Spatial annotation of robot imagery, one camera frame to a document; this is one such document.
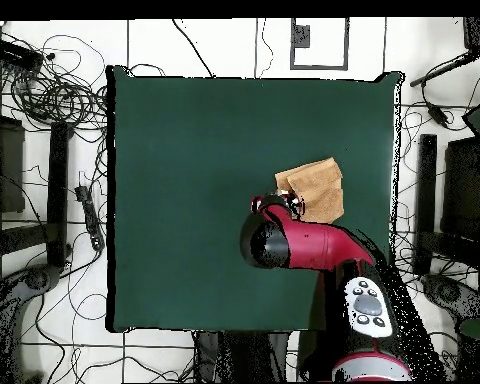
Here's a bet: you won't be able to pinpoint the black stand pole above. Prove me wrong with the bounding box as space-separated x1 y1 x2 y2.
408 48 480 88

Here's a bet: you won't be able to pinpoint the tan terry towel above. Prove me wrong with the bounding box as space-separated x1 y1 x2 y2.
274 156 345 225

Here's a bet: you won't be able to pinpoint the long black cable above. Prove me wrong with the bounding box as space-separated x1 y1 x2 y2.
171 18 216 78

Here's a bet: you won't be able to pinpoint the black power adapter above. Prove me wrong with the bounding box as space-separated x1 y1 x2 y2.
425 101 451 129

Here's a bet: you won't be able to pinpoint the black power strip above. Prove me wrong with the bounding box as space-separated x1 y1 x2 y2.
74 184 106 252

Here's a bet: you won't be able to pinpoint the black rectangular device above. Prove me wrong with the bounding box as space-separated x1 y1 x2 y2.
0 37 44 72

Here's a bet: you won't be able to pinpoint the tangled black cables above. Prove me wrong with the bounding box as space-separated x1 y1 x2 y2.
7 33 109 133

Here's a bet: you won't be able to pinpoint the black pedestal column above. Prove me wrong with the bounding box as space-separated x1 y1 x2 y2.
192 330 294 384

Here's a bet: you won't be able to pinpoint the dark green table cloth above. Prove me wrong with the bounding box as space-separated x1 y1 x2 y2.
104 64 404 335

